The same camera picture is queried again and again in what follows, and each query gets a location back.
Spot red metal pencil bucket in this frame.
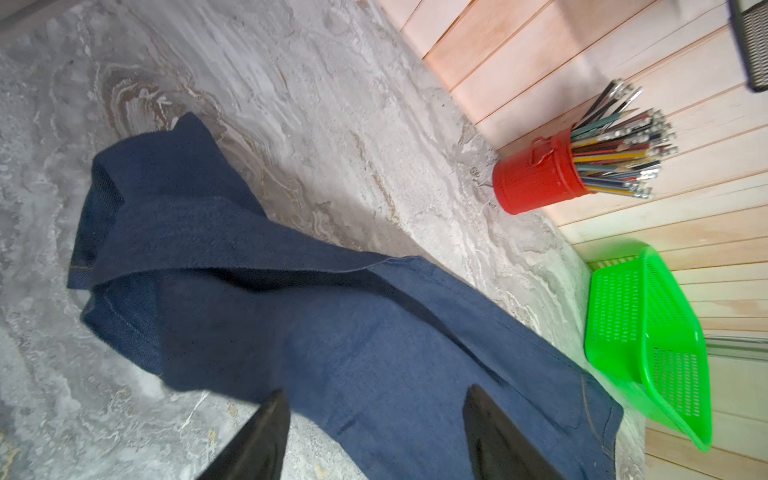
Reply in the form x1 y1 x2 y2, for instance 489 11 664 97
492 128 590 215

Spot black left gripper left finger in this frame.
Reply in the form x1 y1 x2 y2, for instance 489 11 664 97
198 390 291 480

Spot green plastic basket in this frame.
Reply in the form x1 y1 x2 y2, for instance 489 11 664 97
584 245 713 452

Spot dark blue denim trousers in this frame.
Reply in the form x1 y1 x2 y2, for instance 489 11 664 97
68 114 623 479

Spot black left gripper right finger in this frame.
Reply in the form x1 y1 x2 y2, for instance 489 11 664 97
462 384 563 480

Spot black wire mesh basket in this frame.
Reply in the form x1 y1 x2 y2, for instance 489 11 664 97
727 0 767 93

